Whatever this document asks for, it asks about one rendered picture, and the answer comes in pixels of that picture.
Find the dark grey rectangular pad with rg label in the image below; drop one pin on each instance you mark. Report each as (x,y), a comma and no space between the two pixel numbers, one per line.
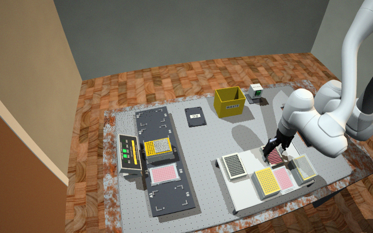
(195,116)

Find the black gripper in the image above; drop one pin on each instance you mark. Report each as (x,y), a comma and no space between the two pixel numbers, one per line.
(272,143)

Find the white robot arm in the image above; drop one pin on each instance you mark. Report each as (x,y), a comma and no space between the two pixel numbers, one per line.
(323,120)

